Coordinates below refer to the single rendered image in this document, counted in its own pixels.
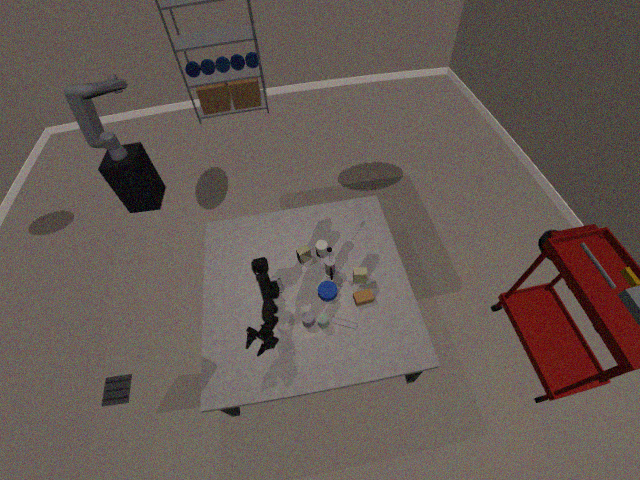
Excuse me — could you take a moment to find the french press with black plunger knob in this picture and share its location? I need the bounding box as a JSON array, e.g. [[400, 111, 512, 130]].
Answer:
[[324, 247, 337, 280]]

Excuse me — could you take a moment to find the brown block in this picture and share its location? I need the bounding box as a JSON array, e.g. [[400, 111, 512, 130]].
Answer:
[[353, 289, 375, 307]]

